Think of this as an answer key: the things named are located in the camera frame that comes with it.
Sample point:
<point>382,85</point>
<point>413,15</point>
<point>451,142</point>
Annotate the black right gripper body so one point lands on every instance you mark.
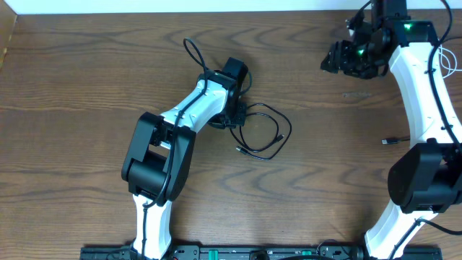
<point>357,61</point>

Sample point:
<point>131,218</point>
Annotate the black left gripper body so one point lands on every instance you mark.
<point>237,118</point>

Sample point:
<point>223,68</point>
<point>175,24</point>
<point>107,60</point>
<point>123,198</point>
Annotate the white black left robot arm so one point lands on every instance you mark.
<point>159,156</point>

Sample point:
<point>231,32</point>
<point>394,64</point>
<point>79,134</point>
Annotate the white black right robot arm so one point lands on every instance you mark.
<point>426,181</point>

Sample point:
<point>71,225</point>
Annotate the wooden side panel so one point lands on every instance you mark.
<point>7,24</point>

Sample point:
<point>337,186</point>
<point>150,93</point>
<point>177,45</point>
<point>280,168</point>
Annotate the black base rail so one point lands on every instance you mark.
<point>189,252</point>

